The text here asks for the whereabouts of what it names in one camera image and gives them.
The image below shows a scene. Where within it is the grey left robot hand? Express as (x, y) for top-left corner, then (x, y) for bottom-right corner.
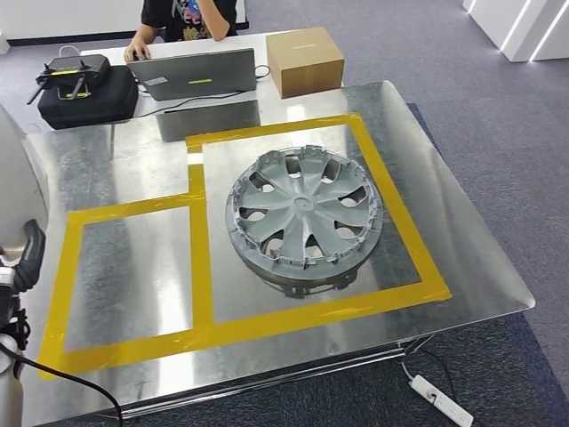
(11, 219), (47, 296)

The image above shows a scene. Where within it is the person's hand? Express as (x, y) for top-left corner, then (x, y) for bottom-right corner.
(124, 34), (152, 64)

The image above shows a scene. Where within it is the white curved plastic part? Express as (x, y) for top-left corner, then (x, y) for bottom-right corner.
(0, 102), (51, 262)

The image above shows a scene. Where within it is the grey laptop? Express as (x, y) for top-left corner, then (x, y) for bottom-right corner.
(126, 47), (258, 103)

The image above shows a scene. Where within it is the black zip case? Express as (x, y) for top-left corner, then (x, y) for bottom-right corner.
(37, 64), (140, 132)

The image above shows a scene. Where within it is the person at laptop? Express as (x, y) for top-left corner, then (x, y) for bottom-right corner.
(123, 0), (239, 64)

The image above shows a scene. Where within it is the black controller with yellow stripe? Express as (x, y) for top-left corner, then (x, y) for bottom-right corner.
(26, 53), (112, 106)

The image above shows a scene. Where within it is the white desk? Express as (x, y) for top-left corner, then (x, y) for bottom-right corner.
(80, 30), (346, 119)

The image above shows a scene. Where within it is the yellow tape double rectangle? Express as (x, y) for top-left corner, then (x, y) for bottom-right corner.
(36, 113), (452, 382)

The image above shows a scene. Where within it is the brown cardboard box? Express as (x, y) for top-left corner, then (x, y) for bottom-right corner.
(265, 26), (346, 101)

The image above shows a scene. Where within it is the silver wheel hubcap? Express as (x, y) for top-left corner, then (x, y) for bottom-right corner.
(223, 144), (385, 297)

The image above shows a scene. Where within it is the stainless steel table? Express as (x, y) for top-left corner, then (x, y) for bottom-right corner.
(20, 79), (537, 427)

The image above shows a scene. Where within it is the white stepped platform with lights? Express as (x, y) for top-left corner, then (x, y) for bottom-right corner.
(461, 0), (569, 64)

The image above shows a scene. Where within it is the white power strip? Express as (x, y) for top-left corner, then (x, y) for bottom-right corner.
(408, 375), (475, 427)

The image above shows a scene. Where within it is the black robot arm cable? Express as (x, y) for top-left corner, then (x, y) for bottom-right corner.
(0, 340), (124, 427)

